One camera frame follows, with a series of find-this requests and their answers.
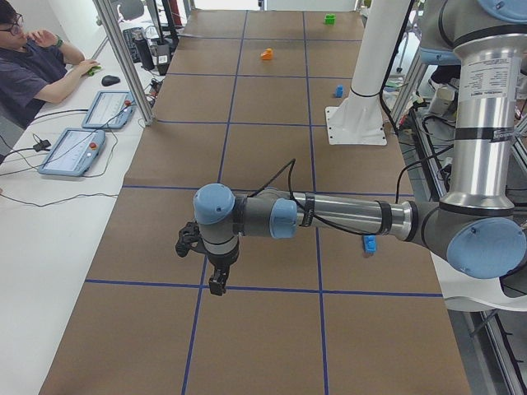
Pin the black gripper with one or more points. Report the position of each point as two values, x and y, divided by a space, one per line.
221 262

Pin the orange trapezoid block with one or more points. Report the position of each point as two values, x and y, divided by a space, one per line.
267 54

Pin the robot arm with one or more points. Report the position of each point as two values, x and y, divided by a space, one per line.
471 227

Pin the blue block near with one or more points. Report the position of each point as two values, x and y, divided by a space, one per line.
369 244

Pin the near teach pendant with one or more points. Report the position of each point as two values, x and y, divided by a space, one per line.
74 152

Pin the teach pendant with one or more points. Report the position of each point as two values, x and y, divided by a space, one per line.
110 109
74 152

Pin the far teach pendant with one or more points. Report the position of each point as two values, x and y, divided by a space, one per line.
110 109

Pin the black computer mouse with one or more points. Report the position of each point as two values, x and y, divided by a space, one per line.
109 80

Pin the black water bottle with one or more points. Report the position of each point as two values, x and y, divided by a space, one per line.
144 51

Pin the black keyboard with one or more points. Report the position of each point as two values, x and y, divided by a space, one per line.
131 36

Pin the seated person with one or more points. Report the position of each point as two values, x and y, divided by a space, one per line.
37 67

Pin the green block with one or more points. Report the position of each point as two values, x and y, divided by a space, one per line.
329 19

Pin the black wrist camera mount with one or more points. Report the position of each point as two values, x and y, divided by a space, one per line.
189 239

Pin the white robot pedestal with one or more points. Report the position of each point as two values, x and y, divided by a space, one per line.
359 120

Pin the aluminium frame post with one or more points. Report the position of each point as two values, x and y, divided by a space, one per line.
114 34

